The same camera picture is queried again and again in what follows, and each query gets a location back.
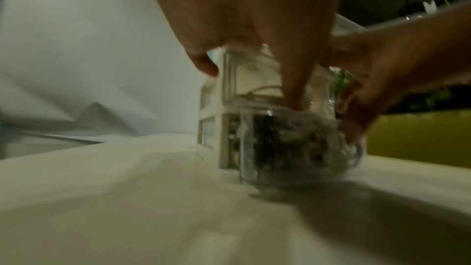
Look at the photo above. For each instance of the person's right hand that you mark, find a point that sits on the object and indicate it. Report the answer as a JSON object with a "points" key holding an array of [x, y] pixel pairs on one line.
{"points": [[404, 60]]}

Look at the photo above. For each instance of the person's left hand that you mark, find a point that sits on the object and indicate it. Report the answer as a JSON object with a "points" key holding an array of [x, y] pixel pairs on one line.
{"points": [[250, 5]]}

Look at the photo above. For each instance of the white drawer box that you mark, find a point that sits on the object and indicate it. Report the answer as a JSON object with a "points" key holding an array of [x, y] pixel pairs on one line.
{"points": [[228, 83]]}

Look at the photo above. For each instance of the clear plastic drawer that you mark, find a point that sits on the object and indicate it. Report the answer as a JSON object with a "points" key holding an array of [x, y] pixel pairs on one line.
{"points": [[250, 176]]}

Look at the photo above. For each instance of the green leafy plant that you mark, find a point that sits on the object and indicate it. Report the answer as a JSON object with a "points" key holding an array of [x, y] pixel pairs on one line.
{"points": [[430, 101]]}

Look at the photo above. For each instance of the green bench sofa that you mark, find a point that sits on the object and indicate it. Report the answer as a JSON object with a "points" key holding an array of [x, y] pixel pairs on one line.
{"points": [[423, 138]]}

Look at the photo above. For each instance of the beige table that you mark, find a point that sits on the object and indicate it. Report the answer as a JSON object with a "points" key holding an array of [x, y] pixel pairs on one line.
{"points": [[110, 199]]}

